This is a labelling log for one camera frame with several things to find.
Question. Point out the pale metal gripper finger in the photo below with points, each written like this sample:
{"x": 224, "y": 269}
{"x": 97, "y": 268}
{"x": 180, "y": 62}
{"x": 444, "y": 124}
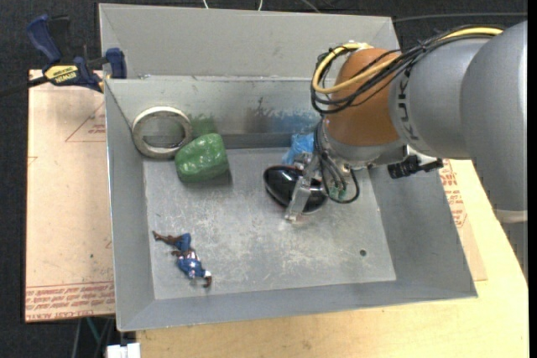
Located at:
{"x": 305, "y": 197}
{"x": 295, "y": 201}

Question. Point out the crumpled blue plastic bag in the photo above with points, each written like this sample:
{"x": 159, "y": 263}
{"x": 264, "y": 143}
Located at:
{"x": 301, "y": 144}

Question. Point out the glossy black oval object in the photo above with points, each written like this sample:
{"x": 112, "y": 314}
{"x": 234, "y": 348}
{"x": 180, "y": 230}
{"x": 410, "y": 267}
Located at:
{"x": 279, "y": 182}

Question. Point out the grey metal bin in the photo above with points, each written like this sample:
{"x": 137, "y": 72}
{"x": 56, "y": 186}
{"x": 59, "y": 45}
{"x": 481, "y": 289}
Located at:
{"x": 251, "y": 247}

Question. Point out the green toy pepper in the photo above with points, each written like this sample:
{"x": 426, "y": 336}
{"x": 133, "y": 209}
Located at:
{"x": 201, "y": 158}

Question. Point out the blue toy action figure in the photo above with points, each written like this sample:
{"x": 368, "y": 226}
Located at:
{"x": 189, "y": 260}

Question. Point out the brown cardboard board, red print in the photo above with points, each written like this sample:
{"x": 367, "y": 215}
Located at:
{"x": 67, "y": 201}

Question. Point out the black cylinder on white bracket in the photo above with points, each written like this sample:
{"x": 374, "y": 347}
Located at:
{"x": 405, "y": 169}

